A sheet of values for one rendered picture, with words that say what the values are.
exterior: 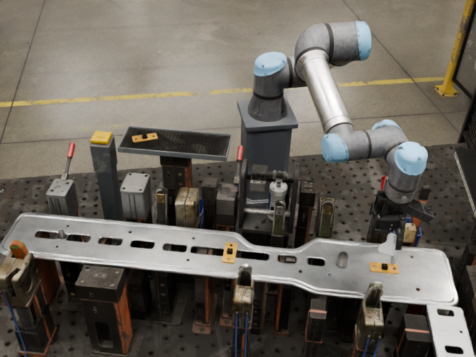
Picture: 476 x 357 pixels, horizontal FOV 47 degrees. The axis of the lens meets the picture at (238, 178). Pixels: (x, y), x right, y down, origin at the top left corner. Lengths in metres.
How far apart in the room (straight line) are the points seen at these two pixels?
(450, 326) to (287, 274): 0.46
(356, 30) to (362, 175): 1.01
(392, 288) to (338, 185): 0.90
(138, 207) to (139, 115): 2.52
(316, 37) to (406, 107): 3.02
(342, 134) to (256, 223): 0.56
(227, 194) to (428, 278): 0.66
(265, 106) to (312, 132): 2.04
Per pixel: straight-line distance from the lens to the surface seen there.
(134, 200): 1.77
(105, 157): 1.94
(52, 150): 4.01
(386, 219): 1.50
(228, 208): 1.77
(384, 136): 1.44
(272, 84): 2.03
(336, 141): 1.39
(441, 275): 1.75
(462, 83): 4.72
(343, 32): 1.67
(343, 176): 2.53
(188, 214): 1.76
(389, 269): 1.71
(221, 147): 1.84
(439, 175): 2.68
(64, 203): 1.88
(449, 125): 4.49
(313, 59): 1.58
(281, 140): 2.13
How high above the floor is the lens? 2.21
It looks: 38 degrees down
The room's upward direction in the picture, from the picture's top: 2 degrees clockwise
